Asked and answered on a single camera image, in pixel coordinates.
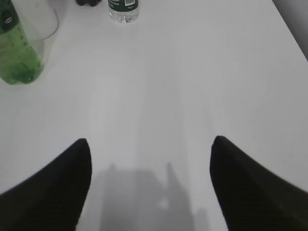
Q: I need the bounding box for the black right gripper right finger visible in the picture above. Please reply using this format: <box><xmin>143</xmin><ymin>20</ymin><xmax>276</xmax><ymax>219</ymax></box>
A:
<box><xmin>209</xmin><ymin>136</ymin><xmax>308</xmax><ymax>231</ymax></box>

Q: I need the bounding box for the clear water bottle green label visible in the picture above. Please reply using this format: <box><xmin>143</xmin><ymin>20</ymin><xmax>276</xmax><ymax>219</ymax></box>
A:
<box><xmin>108</xmin><ymin>0</ymin><xmax>139</xmax><ymax>24</ymax></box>

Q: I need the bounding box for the green plastic soda bottle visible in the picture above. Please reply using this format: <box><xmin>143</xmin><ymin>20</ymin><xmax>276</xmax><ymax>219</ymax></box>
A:
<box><xmin>0</xmin><ymin>0</ymin><xmax>44</xmax><ymax>85</ymax></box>

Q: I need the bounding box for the dark object at table edge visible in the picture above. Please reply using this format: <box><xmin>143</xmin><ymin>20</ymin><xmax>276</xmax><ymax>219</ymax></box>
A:
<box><xmin>76</xmin><ymin>0</ymin><xmax>101</xmax><ymax>7</ymax></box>

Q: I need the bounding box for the white ceramic mug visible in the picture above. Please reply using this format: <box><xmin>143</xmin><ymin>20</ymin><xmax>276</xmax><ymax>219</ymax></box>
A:
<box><xmin>13</xmin><ymin>0</ymin><xmax>59</xmax><ymax>64</ymax></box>

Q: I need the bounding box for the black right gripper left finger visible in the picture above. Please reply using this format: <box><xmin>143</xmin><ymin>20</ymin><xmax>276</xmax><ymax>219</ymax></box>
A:
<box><xmin>0</xmin><ymin>138</ymin><xmax>92</xmax><ymax>231</ymax></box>

